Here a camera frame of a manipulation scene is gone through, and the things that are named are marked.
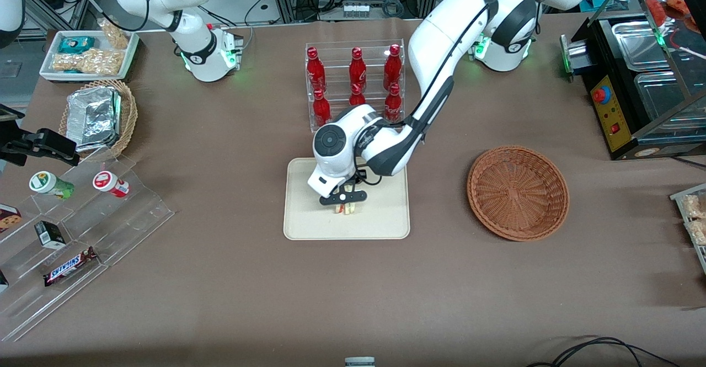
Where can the gray device edge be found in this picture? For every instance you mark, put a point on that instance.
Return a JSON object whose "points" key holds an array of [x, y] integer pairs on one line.
{"points": [[359, 362]]}

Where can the white power strip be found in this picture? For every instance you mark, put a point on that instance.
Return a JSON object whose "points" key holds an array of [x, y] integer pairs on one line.
{"points": [[356, 10]]}

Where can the snickers chocolate bar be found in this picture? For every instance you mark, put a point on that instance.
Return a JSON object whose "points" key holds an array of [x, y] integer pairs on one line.
{"points": [[70, 266]]}

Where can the brown wicker basket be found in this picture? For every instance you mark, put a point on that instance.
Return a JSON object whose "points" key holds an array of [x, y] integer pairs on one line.
{"points": [[518, 193]]}

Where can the triangular sandwich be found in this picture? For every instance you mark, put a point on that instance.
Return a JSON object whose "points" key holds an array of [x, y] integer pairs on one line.
{"points": [[345, 209]]}

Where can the cream plastic tray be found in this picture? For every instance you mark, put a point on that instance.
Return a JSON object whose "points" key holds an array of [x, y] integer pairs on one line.
{"points": [[386, 218]]}

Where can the black food warmer machine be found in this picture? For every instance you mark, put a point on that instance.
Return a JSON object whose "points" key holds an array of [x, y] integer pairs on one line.
{"points": [[601, 58]]}

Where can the orange food pieces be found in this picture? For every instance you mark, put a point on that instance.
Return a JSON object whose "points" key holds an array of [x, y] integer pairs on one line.
{"points": [[659, 8]]}

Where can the brown cookie box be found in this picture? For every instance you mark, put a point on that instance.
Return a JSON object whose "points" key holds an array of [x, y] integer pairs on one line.
{"points": [[8, 218]]}

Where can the green yogurt cup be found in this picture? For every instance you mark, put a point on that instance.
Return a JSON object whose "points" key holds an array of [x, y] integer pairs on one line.
{"points": [[49, 184]]}

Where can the white rectangular snack tray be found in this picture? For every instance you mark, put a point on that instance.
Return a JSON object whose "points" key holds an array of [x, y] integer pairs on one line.
{"points": [[49, 72]]}

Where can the red cola bottle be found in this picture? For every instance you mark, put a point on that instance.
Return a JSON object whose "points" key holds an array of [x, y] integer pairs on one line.
{"points": [[316, 72], [392, 69], [321, 110], [357, 72], [357, 97], [392, 105]]}

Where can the small clear snack bag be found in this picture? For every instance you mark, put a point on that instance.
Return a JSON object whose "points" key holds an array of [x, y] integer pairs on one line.
{"points": [[116, 36]]}

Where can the small black box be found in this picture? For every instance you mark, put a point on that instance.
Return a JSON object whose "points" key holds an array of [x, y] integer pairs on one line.
{"points": [[51, 234]]}

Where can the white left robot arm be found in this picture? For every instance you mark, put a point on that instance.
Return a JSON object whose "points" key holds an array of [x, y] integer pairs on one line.
{"points": [[441, 41]]}

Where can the light wicker basket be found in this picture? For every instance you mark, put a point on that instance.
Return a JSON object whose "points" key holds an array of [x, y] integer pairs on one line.
{"points": [[128, 116]]}

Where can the teal snack packet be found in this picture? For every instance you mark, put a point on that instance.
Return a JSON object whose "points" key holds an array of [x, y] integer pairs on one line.
{"points": [[76, 44]]}

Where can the red emergency stop button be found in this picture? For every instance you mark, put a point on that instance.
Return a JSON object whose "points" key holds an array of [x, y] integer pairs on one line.
{"points": [[603, 94]]}

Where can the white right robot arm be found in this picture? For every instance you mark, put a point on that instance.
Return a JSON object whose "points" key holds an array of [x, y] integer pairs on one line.
{"points": [[198, 52]]}

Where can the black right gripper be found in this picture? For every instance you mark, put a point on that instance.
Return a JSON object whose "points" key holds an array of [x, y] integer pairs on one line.
{"points": [[28, 143]]}

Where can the steel side tray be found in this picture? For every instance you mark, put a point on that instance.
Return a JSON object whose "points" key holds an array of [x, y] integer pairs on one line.
{"points": [[573, 58]]}

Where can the clear acrylic bottle rack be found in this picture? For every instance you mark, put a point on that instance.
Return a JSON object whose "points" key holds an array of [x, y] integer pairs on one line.
{"points": [[339, 74]]}

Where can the red yogurt cup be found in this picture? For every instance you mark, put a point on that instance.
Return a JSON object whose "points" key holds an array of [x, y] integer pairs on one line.
{"points": [[110, 183]]}

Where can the steel warmer pan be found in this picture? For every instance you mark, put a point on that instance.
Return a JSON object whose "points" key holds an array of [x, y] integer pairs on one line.
{"points": [[640, 44], [662, 99]]}

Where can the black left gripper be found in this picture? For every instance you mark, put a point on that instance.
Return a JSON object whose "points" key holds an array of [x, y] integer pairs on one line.
{"points": [[362, 174]]}

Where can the clear acrylic stepped stand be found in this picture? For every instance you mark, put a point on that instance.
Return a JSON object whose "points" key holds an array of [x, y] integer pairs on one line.
{"points": [[127, 223]]}

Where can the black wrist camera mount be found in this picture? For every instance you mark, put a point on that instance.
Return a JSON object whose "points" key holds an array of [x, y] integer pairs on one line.
{"points": [[11, 114]]}

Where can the large clear peanut bag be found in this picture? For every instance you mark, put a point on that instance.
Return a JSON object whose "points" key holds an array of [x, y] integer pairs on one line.
{"points": [[88, 62]]}

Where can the silver foil wrapped package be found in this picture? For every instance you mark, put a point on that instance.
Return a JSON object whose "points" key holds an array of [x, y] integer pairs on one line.
{"points": [[94, 118]]}

